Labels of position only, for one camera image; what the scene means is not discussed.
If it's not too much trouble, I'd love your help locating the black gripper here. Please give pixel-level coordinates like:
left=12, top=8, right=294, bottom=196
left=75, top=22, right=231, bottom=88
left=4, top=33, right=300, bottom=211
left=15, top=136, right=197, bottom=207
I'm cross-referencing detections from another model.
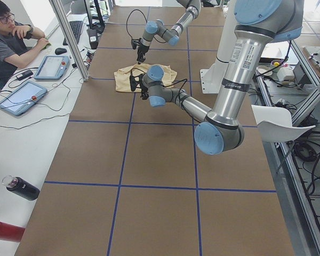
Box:
left=137, top=40, right=149, bottom=65
left=139, top=80, right=149, bottom=100

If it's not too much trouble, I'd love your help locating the yellow long sleeve shirt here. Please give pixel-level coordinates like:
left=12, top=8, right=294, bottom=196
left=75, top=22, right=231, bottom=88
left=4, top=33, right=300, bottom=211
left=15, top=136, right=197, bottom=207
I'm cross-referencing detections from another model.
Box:
left=114, top=63, right=177, bottom=93

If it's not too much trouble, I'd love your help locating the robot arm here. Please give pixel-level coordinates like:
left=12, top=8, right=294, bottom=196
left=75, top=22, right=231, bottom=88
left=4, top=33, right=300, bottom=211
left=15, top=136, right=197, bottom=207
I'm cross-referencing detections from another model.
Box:
left=139, top=1, right=304, bottom=155
left=131, top=0, right=201, bottom=64

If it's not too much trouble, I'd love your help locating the black keyboard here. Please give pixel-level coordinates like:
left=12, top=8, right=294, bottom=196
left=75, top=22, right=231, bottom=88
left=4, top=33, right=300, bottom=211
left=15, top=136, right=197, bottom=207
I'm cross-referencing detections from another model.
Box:
left=69, top=20, right=83, bottom=44

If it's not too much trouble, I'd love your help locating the black computer mouse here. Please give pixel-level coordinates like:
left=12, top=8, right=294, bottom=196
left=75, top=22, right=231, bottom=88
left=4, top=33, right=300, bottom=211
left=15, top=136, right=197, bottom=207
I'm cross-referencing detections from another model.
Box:
left=54, top=47, right=67, bottom=55

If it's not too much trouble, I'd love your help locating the upper blue teach pendant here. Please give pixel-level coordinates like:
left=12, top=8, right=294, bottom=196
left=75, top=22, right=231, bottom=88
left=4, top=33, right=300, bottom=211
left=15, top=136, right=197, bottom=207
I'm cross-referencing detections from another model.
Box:
left=34, top=55, right=69, bottom=80

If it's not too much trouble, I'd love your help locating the blue teach pendant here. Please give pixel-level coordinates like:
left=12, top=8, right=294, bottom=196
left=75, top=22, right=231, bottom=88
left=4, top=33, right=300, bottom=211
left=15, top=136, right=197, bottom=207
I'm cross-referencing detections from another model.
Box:
left=34, top=55, right=69, bottom=80
left=0, top=81, right=48, bottom=116

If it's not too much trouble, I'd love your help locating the lower blue teach pendant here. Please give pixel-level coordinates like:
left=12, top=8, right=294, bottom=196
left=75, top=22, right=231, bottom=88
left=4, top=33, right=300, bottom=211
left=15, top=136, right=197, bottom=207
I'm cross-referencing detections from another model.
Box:
left=0, top=81, right=48, bottom=116

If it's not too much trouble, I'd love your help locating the seated person in grey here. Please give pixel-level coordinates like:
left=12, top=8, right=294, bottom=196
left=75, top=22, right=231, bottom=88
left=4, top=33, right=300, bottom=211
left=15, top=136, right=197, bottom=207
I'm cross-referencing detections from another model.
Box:
left=0, top=1, right=49, bottom=90

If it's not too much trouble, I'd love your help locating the white plastic chair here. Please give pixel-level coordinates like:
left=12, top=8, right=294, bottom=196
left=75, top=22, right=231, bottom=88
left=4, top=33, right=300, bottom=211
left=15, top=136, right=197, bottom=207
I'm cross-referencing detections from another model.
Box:
left=251, top=105, right=316, bottom=142

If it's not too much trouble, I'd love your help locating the black water bottle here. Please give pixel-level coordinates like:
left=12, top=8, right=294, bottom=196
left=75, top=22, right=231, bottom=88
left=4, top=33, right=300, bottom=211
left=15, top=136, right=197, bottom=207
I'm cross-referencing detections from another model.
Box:
left=2, top=175, right=40, bottom=201

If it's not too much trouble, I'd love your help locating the red water bottle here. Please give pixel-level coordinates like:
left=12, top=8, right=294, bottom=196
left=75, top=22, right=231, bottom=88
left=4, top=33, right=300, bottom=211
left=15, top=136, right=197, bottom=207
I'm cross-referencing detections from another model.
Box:
left=0, top=222, right=25, bottom=242

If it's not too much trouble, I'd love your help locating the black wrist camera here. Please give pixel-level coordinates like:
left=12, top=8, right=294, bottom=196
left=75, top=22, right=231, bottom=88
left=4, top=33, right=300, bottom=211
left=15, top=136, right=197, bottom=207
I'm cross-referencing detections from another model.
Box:
left=131, top=38, right=141, bottom=50
left=129, top=70, right=143, bottom=92

